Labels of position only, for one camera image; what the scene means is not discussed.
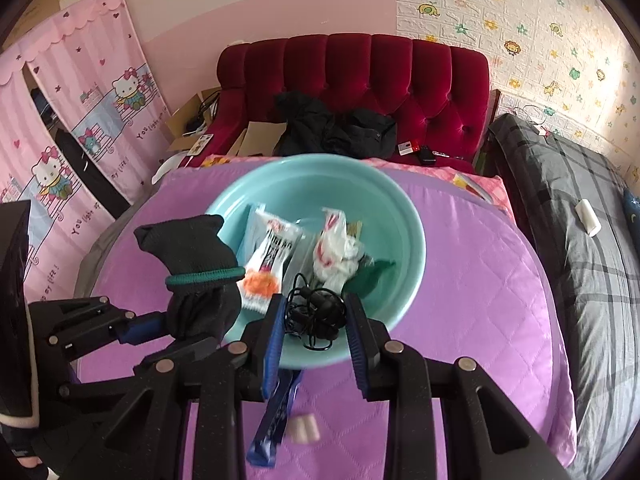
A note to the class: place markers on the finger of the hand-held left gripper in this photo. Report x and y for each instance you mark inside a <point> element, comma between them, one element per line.
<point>185,347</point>
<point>150,327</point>

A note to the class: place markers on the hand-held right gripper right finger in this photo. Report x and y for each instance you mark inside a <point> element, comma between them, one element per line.
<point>357,345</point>

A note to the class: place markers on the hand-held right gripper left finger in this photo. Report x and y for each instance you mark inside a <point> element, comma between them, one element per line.
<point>272,345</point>

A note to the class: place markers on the clear plastic wrapper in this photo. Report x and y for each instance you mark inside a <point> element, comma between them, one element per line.
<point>297,265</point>

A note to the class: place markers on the black glove green cuff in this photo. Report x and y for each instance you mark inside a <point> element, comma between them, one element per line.
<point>195,250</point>

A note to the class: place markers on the blue snack packet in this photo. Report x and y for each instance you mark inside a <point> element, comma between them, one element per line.
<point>272,435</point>

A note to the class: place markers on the teal plastic basin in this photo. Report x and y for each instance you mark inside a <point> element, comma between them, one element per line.
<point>310,180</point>

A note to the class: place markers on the person's left forearm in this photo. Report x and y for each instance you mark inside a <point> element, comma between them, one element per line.
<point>15,435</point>

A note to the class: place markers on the dark green cloth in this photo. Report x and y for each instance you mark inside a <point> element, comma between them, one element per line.
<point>375,272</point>

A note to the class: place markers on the pink cartoon curtain panel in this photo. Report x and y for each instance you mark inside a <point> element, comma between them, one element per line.
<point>50,210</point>
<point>100,60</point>

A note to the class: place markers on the white and orange packet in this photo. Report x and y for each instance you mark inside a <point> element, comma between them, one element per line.
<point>267,255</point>

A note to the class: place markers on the small white roll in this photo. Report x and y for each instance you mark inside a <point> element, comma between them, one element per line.
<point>306,429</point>
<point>587,217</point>

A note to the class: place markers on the white red-print plastic bag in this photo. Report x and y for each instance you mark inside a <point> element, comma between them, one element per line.
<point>332,255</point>

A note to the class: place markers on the purple quilted blanket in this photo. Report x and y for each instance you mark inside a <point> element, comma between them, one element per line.
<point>475,285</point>

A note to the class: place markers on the white plastic item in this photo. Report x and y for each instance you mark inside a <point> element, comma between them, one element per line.
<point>167,167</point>

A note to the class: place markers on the white picture card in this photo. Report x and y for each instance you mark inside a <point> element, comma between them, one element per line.
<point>201,144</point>

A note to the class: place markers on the open cardboard box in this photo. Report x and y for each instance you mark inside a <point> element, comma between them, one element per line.
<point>180,132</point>

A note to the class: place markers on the black phone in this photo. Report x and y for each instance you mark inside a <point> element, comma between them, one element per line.
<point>426,156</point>

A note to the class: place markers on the pink printed sheet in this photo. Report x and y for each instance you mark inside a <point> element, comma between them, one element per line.
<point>480,185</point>

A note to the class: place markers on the red and white box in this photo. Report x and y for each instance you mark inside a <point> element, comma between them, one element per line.
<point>407,148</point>

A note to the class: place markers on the flat cardboard piece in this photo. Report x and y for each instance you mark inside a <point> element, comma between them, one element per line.
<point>255,137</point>

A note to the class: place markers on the metal keys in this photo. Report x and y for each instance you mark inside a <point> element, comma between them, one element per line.
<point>442,153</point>

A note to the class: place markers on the black jacket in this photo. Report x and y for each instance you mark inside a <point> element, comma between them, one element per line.
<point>310,130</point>

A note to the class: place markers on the grey plaid bedding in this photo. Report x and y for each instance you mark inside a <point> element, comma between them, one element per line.
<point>550,185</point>

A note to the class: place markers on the red velvet tufted sofa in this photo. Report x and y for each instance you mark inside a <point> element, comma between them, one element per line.
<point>375,70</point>

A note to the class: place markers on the dark blue printed pillow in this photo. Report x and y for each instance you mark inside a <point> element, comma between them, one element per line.
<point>634,210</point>

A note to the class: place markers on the wooden bed frame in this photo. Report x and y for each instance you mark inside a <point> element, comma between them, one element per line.
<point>492,110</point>

